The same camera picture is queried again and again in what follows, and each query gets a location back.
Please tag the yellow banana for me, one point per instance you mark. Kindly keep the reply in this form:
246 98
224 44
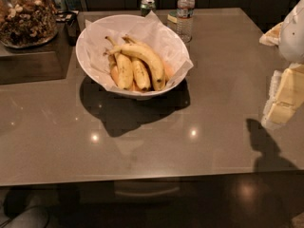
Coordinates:
141 75
124 65
149 56

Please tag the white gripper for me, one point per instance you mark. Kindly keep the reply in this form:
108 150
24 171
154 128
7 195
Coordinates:
294 32

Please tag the clear plastic water bottle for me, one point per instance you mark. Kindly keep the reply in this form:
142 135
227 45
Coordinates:
185 11

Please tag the green soda can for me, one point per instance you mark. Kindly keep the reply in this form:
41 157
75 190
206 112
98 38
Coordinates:
147 6

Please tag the small yellow-lidded container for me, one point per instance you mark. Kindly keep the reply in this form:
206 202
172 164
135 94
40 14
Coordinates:
172 20

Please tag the small dark box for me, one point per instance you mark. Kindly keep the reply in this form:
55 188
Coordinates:
69 18

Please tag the dark raised counter block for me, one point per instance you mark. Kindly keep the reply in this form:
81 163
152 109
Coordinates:
46 62

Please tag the small far-left banana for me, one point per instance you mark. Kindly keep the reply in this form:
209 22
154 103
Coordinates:
113 68

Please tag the white ceramic bowl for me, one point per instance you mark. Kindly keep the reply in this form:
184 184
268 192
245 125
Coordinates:
95 70

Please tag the glass jar of nuts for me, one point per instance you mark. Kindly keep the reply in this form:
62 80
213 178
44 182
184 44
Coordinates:
26 23

